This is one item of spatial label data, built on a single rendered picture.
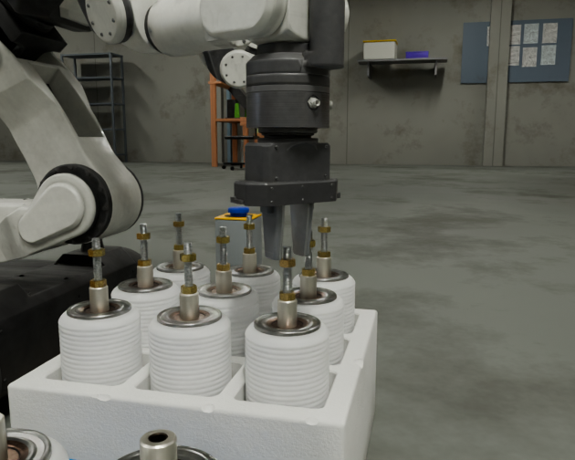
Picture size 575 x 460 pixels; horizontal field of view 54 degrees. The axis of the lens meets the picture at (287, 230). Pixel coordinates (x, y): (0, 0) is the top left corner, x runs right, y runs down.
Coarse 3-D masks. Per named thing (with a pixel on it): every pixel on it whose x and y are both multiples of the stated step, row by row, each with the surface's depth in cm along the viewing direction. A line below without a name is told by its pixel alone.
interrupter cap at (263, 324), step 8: (256, 320) 64; (264, 320) 64; (272, 320) 65; (304, 320) 65; (312, 320) 65; (256, 328) 62; (264, 328) 62; (272, 328) 62; (280, 328) 63; (296, 328) 63; (304, 328) 62; (312, 328) 62; (280, 336) 60; (288, 336) 60
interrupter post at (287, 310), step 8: (280, 304) 63; (288, 304) 62; (296, 304) 63; (280, 312) 63; (288, 312) 63; (296, 312) 63; (280, 320) 63; (288, 320) 63; (296, 320) 63; (288, 328) 63
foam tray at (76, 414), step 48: (48, 384) 65; (96, 384) 65; (144, 384) 67; (240, 384) 65; (336, 384) 65; (48, 432) 65; (96, 432) 63; (144, 432) 62; (192, 432) 60; (240, 432) 59; (288, 432) 58; (336, 432) 56
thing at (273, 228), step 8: (264, 208) 60; (272, 208) 60; (280, 208) 59; (264, 216) 61; (272, 216) 60; (280, 216) 60; (264, 224) 62; (272, 224) 60; (280, 224) 60; (264, 232) 62; (272, 232) 60; (280, 232) 60; (264, 240) 62; (272, 240) 60; (280, 240) 60; (272, 248) 61; (280, 248) 61; (272, 256) 61; (280, 256) 61
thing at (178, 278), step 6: (156, 270) 90; (198, 270) 90; (204, 270) 91; (156, 276) 89; (162, 276) 88; (168, 276) 88; (174, 276) 88; (180, 276) 88; (198, 276) 89; (204, 276) 90; (174, 282) 88; (180, 282) 88; (198, 282) 89; (204, 282) 90; (210, 282) 93; (180, 288) 88
